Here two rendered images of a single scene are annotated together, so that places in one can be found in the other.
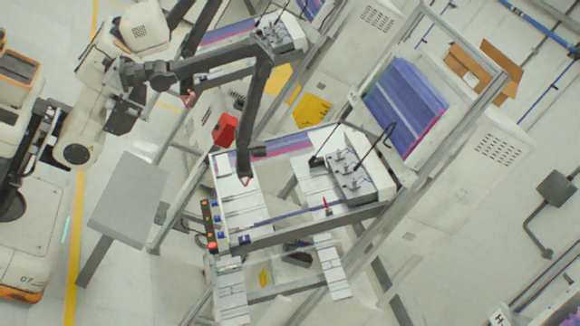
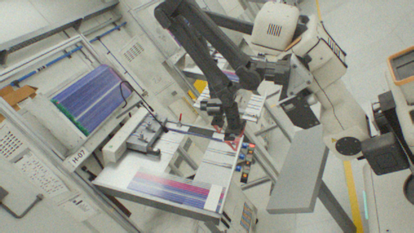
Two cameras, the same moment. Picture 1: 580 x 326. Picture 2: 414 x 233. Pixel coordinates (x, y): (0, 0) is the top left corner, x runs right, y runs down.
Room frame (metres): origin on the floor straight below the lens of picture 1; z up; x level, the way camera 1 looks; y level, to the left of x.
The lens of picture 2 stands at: (2.95, 1.54, 1.52)
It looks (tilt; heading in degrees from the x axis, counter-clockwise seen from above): 17 degrees down; 244
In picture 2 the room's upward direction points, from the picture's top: 39 degrees counter-clockwise
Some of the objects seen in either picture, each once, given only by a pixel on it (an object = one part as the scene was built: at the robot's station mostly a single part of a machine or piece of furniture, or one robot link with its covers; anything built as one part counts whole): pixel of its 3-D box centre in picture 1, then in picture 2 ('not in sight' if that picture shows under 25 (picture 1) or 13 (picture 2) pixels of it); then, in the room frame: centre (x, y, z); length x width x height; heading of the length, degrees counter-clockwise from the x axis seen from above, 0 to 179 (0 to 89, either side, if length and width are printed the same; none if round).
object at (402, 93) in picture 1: (409, 108); (92, 99); (2.57, -0.32, 1.52); 0.51 x 0.13 x 0.27; 31
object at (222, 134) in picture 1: (199, 170); not in sight; (3.06, 0.37, 0.39); 0.24 x 0.24 x 0.78; 31
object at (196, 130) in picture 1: (242, 95); not in sight; (3.82, 0.50, 0.66); 1.01 x 0.73 x 1.31; 121
